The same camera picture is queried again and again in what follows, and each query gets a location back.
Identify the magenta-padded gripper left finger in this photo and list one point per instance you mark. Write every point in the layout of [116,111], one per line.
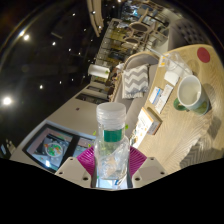
[71,170]

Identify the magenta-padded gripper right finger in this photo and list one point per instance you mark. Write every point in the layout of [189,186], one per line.
[150,168]

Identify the clear plastic bottle green label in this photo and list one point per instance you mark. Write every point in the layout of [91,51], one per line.
[111,156]

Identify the white cardboard box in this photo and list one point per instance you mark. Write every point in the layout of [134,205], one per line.
[148,123]

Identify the white printed leaflet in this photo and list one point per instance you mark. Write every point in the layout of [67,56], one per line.
[165,98]

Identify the small blue white box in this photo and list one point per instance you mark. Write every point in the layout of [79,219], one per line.
[155,95]

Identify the white mug green cactus print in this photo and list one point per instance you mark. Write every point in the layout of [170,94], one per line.
[190,95]

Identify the grey white chevron pillow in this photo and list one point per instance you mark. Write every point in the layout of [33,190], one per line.
[135,81]

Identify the group of ceiling spotlights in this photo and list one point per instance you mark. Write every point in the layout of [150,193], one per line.
[6,100]

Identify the person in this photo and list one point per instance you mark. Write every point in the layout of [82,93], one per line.
[115,76]

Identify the white round column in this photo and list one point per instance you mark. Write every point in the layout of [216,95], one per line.
[99,71]

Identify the yellow square card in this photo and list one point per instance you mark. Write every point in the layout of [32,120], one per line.
[162,61]

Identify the grey curved sofa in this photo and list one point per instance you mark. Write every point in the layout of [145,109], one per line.
[141,60]

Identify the flat round red coaster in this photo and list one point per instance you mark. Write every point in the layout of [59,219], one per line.
[203,55]

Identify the group of dining chairs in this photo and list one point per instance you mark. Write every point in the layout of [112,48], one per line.
[138,26]

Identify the grey tufted armchair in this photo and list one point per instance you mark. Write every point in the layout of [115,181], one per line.
[193,31]

